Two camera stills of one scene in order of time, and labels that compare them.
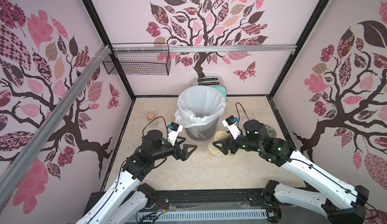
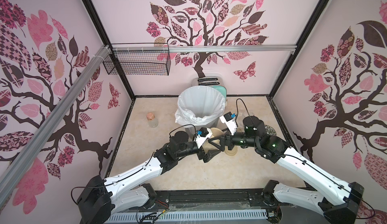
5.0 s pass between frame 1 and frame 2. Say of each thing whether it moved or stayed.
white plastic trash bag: stayed
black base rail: stayed
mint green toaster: stayed
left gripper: moved
